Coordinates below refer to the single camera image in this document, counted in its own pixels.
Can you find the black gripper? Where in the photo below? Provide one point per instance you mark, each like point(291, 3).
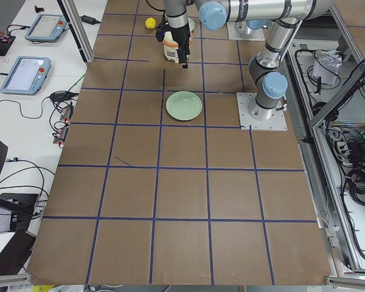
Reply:
point(180, 36)

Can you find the cream rice cooker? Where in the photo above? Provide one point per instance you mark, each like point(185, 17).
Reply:
point(170, 48)

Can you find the green plate far side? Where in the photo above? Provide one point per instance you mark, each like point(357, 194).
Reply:
point(191, 24)

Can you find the yellow lemon toy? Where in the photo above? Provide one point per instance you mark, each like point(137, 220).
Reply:
point(150, 23)

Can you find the black power adapter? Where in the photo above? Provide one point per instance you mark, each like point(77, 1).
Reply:
point(89, 20)

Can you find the upper blue teach pendant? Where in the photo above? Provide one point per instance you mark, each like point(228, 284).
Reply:
point(46, 27)

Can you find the blue teach pendant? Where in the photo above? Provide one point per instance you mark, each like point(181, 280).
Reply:
point(46, 27)
point(27, 76)

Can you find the brown paper table mat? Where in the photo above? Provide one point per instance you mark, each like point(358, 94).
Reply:
point(142, 198)

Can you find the lower blue teach pendant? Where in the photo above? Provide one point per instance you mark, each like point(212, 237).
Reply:
point(27, 76)

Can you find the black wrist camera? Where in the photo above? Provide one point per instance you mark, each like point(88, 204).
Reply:
point(161, 30)

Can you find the green plate near camera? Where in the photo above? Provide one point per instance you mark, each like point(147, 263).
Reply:
point(184, 105)

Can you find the aluminium frame post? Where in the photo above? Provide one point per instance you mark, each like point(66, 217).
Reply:
point(74, 22)

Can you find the aluminium side frame rack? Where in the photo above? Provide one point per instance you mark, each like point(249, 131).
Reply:
point(327, 63)

